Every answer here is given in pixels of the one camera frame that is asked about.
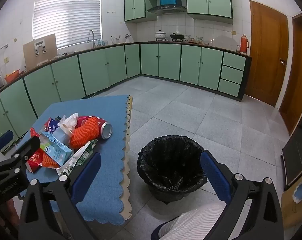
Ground white tissue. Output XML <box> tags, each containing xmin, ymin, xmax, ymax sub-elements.
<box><xmin>58</xmin><ymin>113</ymin><xmax>79</xmax><ymax>137</ymax></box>

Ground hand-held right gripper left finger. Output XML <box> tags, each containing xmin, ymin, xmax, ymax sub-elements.
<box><xmin>18</xmin><ymin>152</ymin><xmax>102</xmax><ymax>240</ymax></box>

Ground small orange foam net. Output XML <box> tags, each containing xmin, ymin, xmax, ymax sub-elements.
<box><xmin>42</xmin><ymin>152</ymin><xmax>63</xmax><ymax>168</ymax></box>

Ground white window blind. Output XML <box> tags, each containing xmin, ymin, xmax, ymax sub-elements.
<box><xmin>32</xmin><ymin>0</ymin><xmax>102</xmax><ymax>50</ymax></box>

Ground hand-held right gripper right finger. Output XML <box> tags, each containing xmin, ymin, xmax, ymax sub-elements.
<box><xmin>200</xmin><ymin>150</ymin><xmax>284</xmax><ymax>240</ymax></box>

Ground red crushed soda can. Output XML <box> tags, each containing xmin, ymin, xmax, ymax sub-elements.
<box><xmin>77</xmin><ymin>116</ymin><xmax>113</xmax><ymax>140</ymax></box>

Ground red thermos flask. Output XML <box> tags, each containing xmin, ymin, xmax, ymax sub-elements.
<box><xmin>240</xmin><ymin>34</ymin><xmax>250</xmax><ymax>53</ymax></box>

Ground white green salt packet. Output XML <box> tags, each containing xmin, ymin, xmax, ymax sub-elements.
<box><xmin>56</xmin><ymin>139</ymin><xmax>98</xmax><ymax>177</ymax></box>

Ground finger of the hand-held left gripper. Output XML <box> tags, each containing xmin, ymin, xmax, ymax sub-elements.
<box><xmin>0</xmin><ymin>135</ymin><xmax>41</xmax><ymax>174</ymax></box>
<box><xmin>0</xmin><ymin>130</ymin><xmax>14</xmax><ymax>164</ymax></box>

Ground green base cabinets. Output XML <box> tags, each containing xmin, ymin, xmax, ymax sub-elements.
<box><xmin>0</xmin><ymin>42</ymin><xmax>252</xmax><ymax>140</ymax></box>

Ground blue scalloped tablecloth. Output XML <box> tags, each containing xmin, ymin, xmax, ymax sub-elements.
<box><xmin>15</xmin><ymin>94</ymin><xmax>133</xmax><ymax>226</ymax></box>

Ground black glass panel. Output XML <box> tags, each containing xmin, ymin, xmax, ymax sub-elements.
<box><xmin>281</xmin><ymin>126</ymin><xmax>302</xmax><ymax>187</ymax></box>

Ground red paper packet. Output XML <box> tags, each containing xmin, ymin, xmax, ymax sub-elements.
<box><xmin>25</xmin><ymin>148</ymin><xmax>45</xmax><ymax>173</ymax></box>

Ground black range hood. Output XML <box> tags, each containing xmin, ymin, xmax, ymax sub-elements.
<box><xmin>147</xmin><ymin>4</ymin><xmax>187</xmax><ymax>15</ymax></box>

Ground black wok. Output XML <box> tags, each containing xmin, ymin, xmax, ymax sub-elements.
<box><xmin>170</xmin><ymin>32</ymin><xmax>185</xmax><ymax>42</ymax></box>

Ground orange plastic basin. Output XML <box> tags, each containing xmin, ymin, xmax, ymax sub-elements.
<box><xmin>4</xmin><ymin>69</ymin><xmax>21</xmax><ymax>83</ymax></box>

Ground green white milk carton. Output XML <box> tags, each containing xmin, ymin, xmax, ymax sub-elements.
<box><xmin>40</xmin><ymin>141</ymin><xmax>54</xmax><ymax>155</ymax></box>

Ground blue snack packet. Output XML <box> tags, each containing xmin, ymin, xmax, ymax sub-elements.
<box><xmin>44</xmin><ymin>117</ymin><xmax>61</xmax><ymax>135</ymax></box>

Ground person's striped trouser leg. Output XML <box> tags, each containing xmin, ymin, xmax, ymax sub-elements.
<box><xmin>151</xmin><ymin>201</ymin><xmax>227</xmax><ymax>240</ymax></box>

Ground large orange foam net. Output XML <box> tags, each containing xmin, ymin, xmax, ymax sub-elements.
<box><xmin>70</xmin><ymin>116</ymin><xmax>101</xmax><ymax>149</ymax></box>

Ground green wall cabinets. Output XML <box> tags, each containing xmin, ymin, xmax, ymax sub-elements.
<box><xmin>124</xmin><ymin>0</ymin><xmax>234</xmax><ymax>25</ymax></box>

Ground wooden door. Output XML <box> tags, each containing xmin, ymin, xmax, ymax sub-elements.
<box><xmin>244</xmin><ymin>0</ymin><xmax>289</xmax><ymax>107</ymax></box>

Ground black trash bin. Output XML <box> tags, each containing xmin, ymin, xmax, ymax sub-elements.
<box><xmin>137</xmin><ymin>135</ymin><xmax>209</xmax><ymax>204</ymax></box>

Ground light blue milk carton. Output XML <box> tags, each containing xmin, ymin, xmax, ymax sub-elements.
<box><xmin>39</xmin><ymin>132</ymin><xmax>74</xmax><ymax>165</ymax></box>

